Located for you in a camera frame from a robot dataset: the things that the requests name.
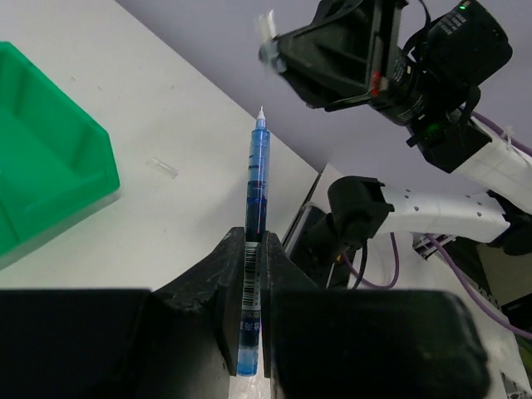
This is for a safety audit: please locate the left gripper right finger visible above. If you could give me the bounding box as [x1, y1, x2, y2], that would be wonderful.
[261, 234, 490, 398]

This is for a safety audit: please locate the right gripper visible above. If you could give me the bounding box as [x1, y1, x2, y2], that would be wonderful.
[278, 0, 513, 127]

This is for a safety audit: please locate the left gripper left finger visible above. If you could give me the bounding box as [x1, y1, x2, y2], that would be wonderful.
[1, 227, 244, 398]

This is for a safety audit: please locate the clear pen cap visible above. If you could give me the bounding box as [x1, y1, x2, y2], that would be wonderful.
[255, 10, 287, 75]
[146, 157, 178, 179]

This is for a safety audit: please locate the blue pen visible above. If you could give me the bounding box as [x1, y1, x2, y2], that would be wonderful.
[237, 110, 270, 377]

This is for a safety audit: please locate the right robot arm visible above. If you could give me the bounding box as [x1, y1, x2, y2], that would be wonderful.
[274, 1, 531, 194]

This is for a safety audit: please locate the green four-compartment tray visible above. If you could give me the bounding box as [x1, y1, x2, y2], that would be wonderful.
[1, 42, 120, 268]

